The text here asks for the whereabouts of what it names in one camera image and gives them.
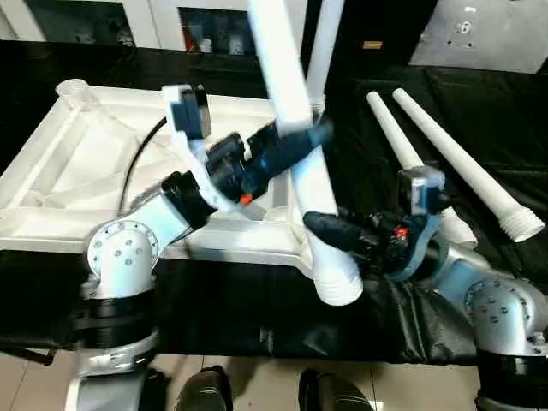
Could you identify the black robot foot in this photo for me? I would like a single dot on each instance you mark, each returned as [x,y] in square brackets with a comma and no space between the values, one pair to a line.
[336,394]
[205,392]

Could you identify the black right robot foot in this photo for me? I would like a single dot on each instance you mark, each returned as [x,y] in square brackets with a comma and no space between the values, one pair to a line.
[336,394]

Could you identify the black left robot foot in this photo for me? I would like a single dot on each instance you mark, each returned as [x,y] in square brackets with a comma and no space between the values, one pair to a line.
[205,392]

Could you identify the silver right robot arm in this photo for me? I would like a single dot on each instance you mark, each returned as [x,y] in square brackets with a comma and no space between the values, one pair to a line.
[488,300]

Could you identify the white cabinet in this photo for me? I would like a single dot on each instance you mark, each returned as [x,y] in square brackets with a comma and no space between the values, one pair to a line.
[128,17]

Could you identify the black metal table leg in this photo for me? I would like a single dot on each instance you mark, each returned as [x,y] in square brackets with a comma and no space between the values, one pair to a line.
[26,353]

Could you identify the black box with yellow label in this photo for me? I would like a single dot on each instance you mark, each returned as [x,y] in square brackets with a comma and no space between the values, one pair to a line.
[377,26]

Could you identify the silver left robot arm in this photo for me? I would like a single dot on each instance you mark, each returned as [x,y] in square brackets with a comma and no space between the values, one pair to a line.
[128,257]

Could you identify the white plastic table top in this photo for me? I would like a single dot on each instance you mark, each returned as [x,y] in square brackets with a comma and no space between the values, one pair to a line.
[86,171]

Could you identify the white plastic table leg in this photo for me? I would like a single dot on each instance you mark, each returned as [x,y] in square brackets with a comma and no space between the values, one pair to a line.
[295,94]
[402,141]
[462,158]
[325,43]

